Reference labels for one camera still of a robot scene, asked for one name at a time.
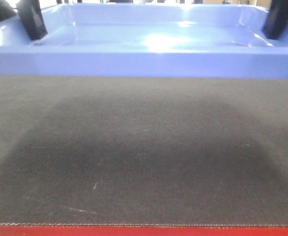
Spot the blue plastic tray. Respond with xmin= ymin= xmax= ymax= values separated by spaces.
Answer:
xmin=0 ymin=3 xmax=288 ymax=79

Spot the black textured table mat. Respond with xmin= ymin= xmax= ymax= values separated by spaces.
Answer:
xmin=0 ymin=75 xmax=288 ymax=226

